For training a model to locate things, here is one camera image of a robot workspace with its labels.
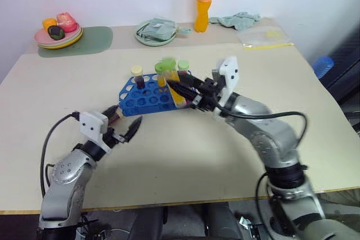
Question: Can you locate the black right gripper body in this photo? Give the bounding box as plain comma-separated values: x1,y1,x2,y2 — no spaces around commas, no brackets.
190,77,223,112

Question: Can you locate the pink toy food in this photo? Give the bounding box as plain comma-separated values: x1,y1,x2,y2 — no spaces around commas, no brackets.
56,12,78,33

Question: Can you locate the black chair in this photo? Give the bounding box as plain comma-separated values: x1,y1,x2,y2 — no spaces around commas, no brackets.
318,28,360,135

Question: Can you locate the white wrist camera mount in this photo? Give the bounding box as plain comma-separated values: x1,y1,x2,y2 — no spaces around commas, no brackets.
211,56,240,118
79,111,111,154

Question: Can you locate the dark rounded shape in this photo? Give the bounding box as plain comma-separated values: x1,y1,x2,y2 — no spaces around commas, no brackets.
201,202,240,240

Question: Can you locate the green placemat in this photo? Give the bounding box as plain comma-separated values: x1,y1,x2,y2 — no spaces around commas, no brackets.
37,25,114,58

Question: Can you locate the orange toy food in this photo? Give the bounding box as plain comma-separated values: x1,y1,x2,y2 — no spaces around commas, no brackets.
42,18,59,31

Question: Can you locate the green plate under stack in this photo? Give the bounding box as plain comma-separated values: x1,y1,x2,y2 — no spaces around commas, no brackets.
38,39,80,51

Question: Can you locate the pale-yellow-capped dark red test tube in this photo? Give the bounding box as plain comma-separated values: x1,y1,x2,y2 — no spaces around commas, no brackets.
130,65,146,90
108,106,125,125

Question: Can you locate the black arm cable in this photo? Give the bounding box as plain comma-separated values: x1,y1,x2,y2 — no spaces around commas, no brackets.
213,96,308,151
40,111,81,196

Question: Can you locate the blue test tube rack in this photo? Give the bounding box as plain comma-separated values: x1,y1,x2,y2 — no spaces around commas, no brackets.
118,70,195,117

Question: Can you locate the light green plate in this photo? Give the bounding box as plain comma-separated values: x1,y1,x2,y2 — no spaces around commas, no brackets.
134,19,179,47

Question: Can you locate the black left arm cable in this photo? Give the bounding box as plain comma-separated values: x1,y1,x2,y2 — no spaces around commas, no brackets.
40,111,81,196

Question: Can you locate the yellow plate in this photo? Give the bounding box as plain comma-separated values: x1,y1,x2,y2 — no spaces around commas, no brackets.
37,28,84,49

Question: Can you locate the orange drink bottle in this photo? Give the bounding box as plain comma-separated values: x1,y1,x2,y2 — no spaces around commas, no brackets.
193,0,215,34

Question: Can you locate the clear zip bag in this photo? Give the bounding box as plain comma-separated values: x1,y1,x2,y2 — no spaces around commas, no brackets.
235,24,295,51

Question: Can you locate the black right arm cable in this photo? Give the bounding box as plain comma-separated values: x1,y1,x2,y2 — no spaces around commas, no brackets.
213,96,308,151

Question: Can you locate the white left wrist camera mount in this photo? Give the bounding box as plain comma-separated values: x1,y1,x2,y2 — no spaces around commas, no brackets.
79,111,111,154

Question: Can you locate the pink plate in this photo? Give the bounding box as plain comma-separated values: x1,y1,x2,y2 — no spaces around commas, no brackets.
34,24,83,46

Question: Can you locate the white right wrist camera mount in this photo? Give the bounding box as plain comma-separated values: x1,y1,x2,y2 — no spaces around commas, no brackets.
211,56,240,118

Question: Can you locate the dark green toy food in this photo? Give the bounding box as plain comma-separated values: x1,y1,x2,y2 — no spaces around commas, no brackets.
47,25,66,40

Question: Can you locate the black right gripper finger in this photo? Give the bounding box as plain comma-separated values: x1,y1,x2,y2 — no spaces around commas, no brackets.
177,73,205,90
167,81,198,105

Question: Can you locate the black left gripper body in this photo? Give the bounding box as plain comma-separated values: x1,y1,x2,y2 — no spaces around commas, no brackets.
105,127,126,149

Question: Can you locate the green-capped yellow test tube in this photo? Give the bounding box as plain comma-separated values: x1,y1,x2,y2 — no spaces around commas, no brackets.
161,56,188,110
154,61,170,88

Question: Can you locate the crumpled green cloth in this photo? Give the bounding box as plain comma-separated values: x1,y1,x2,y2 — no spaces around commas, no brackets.
208,11,262,31

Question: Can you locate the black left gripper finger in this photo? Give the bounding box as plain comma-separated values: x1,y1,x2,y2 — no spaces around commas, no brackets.
101,105,120,124
124,116,143,143

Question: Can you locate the black right elbow cable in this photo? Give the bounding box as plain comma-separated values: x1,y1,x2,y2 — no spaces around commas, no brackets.
255,171,284,240

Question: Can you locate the blue ribbed cylinder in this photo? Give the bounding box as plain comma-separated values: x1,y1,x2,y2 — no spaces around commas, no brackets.
312,55,335,80

